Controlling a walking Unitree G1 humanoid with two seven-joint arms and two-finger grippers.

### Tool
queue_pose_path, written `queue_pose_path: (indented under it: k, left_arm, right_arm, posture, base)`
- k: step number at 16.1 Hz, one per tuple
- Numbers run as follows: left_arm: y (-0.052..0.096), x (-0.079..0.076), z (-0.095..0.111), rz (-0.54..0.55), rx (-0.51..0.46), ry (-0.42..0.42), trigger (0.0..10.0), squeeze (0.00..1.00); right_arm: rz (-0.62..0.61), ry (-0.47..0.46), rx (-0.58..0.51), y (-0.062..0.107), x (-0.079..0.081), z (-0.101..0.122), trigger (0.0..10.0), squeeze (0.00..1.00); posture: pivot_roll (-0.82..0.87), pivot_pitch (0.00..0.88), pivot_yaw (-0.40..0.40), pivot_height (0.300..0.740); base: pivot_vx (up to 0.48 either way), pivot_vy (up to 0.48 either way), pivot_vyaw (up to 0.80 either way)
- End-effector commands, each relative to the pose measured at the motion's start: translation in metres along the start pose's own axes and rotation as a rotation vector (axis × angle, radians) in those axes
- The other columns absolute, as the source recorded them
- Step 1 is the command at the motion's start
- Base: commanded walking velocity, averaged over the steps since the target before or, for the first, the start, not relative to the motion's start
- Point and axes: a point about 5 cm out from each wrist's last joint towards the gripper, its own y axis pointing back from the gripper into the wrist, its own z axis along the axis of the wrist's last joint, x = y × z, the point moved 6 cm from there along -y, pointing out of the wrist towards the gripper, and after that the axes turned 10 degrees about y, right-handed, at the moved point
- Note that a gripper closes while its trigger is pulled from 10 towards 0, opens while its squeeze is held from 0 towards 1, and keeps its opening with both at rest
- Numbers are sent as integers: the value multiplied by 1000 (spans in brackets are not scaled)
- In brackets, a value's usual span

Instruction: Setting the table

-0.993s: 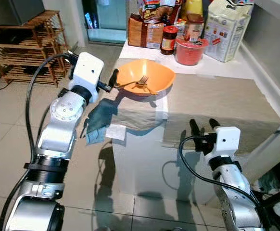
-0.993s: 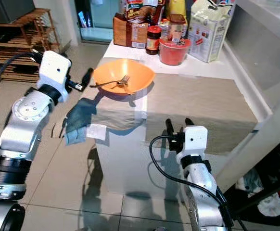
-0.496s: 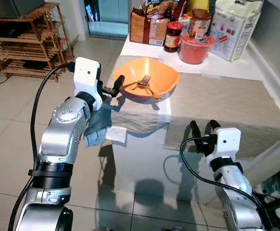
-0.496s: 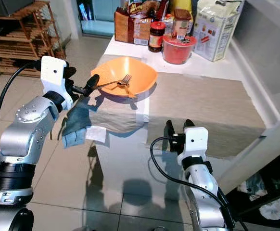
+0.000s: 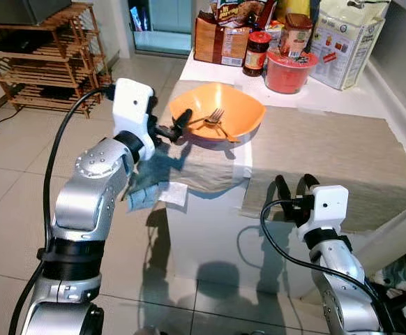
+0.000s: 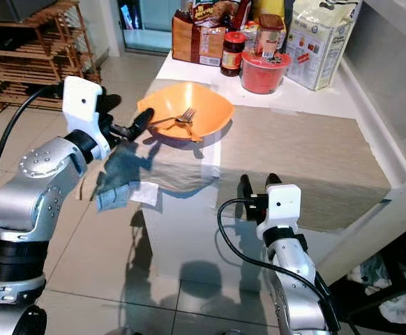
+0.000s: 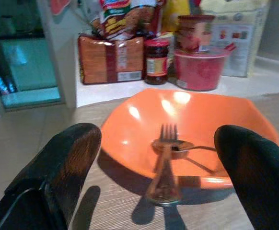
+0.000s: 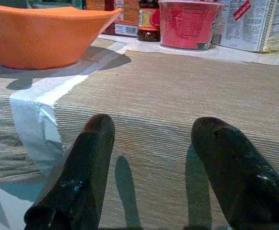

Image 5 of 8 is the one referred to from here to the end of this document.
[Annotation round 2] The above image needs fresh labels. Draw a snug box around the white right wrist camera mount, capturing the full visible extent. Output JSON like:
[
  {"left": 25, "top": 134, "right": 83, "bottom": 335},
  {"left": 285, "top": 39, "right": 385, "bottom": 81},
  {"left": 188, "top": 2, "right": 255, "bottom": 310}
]
[{"left": 297, "top": 184, "right": 349, "bottom": 242}]

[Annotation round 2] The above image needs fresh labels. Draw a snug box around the wooden slatted shelf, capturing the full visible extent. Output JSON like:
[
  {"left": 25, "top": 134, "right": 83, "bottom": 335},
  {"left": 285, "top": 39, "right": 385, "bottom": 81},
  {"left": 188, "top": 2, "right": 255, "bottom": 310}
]
[{"left": 0, "top": 3, "right": 111, "bottom": 114}]

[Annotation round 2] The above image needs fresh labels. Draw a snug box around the small grey woven placemat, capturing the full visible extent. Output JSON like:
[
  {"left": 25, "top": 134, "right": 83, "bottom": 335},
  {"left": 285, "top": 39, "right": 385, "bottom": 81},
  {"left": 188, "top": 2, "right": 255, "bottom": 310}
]
[{"left": 154, "top": 130, "right": 255, "bottom": 195}]

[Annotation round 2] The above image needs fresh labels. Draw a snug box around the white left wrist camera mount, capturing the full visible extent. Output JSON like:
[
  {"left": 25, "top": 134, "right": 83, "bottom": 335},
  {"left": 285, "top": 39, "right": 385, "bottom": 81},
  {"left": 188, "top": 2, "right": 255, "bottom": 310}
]
[{"left": 112, "top": 78, "right": 156, "bottom": 142}]

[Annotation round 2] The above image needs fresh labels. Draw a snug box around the printed snack bag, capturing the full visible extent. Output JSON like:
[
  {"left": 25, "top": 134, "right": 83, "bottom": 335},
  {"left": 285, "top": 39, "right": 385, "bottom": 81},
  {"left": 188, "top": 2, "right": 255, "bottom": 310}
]
[{"left": 213, "top": 0, "right": 276, "bottom": 30}]

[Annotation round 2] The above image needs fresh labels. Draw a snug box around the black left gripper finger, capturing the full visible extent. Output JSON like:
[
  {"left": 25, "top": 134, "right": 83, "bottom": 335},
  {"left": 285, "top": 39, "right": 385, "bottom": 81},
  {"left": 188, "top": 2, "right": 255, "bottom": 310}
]
[{"left": 167, "top": 109, "right": 193, "bottom": 140}]

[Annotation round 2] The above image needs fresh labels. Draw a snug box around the white printed rice bag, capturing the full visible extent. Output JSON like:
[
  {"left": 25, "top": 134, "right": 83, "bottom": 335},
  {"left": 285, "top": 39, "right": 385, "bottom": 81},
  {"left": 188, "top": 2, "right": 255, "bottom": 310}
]
[{"left": 307, "top": 0, "right": 391, "bottom": 91}]

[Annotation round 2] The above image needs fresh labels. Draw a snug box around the glass door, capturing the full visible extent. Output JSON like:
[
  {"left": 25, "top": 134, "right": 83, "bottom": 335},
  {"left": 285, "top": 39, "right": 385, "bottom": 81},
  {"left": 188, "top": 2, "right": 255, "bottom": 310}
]
[{"left": 127, "top": 0, "right": 195, "bottom": 57}]

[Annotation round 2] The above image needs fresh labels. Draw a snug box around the orange plastic bowl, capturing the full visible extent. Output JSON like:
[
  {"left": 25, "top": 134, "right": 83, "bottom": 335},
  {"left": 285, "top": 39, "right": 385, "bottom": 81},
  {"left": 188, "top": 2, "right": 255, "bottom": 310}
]
[{"left": 167, "top": 82, "right": 267, "bottom": 144}]

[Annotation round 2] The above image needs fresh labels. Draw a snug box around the brown lidded jar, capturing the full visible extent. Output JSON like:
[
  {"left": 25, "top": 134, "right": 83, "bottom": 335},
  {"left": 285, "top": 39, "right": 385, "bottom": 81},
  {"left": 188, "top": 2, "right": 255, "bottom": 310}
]
[{"left": 279, "top": 13, "right": 315, "bottom": 59}]

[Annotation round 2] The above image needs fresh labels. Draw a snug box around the black box appliance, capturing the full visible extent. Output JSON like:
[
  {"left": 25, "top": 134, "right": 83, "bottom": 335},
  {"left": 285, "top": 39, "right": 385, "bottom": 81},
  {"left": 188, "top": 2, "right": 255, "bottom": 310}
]
[{"left": 0, "top": 0, "right": 73, "bottom": 27}]

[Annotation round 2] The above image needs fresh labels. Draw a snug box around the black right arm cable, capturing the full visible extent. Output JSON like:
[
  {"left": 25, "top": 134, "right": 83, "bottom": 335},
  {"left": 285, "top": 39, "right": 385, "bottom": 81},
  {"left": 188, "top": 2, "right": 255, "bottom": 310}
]
[{"left": 260, "top": 200, "right": 393, "bottom": 332}]

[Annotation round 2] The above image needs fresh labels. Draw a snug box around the white paper napkin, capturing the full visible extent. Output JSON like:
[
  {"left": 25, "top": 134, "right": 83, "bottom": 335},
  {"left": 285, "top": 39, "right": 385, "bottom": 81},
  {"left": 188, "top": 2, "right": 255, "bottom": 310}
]
[{"left": 158, "top": 182, "right": 190, "bottom": 208}]

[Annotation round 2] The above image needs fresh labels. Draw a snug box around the large grey woven placemat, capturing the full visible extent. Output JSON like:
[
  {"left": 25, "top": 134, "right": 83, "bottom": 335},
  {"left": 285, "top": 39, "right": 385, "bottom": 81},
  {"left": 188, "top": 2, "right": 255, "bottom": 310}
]
[{"left": 241, "top": 105, "right": 406, "bottom": 235}]

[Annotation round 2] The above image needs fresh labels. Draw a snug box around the metal fork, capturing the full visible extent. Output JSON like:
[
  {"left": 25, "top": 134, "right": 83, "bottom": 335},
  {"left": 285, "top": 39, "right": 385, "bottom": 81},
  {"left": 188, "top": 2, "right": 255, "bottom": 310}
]
[{"left": 188, "top": 107, "right": 241, "bottom": 144}]

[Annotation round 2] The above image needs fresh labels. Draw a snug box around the dark sauce jar red lid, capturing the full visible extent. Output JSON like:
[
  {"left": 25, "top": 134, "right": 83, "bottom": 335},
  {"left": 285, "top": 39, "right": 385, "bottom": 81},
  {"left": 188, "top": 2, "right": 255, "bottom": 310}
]
[{"left": 242, "top": 30, "right": 273, "bottom": 78}]

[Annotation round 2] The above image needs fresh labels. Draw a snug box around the orange cardboard food box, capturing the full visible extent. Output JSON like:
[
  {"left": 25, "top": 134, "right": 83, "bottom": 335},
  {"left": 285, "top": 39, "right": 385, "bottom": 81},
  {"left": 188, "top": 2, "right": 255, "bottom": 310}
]
[{"left": 193, "top": 12, "right": 251, "bottom": 68}]

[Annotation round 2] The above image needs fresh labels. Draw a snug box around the yellow packet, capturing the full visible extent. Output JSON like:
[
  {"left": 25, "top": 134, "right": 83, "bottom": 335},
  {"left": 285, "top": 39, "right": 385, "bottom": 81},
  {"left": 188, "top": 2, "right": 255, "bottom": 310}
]
[{"left": 280, "top": 0, "right": 313, "bottom": 19}]

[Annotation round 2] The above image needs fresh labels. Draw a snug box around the red plastic tub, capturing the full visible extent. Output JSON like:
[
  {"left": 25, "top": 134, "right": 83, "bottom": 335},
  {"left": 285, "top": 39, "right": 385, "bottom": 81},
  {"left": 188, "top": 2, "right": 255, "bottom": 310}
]
[{"left": 265, "top": 50, "right": 319, "bottom": 96}]

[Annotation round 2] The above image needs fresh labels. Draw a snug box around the black metal rack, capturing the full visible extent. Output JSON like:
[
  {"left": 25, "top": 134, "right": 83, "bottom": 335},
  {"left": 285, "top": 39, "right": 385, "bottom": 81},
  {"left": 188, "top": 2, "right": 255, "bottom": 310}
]
[{"left": 370, "top": 241, "right": 406, "bottom": 335}]

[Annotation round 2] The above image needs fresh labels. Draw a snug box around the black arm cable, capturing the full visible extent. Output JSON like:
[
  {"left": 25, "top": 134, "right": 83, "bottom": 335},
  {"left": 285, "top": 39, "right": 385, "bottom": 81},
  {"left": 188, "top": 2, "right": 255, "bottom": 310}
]
[
  {"left": 8, "top": 84, "right": 117, "bottom": 335},
  {"left": 260, "top": 200, "right": 393, "bottom": 332}
]

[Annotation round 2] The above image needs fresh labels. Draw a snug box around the blue cloth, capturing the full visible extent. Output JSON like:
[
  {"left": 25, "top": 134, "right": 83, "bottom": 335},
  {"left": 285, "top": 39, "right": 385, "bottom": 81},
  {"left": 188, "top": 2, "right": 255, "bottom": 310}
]
[{"left": 124, "top": 150, "right": 183, "bottom": 212}]

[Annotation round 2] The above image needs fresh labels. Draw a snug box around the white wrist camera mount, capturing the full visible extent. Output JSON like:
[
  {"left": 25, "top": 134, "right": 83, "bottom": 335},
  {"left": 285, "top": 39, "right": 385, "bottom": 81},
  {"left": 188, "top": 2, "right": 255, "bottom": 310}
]
[
  {"left": 112, "top": 78, "right": 156, "bottom": 142},
  {"left": 297, "top": 184, "right": 349, "bottom": 242}
]

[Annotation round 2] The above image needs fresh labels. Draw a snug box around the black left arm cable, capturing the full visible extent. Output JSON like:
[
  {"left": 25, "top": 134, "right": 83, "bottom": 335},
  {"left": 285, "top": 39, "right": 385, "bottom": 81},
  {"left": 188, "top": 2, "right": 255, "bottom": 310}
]
[{"left": 8, "top": 84, "right": 117, "bottom": 335}]

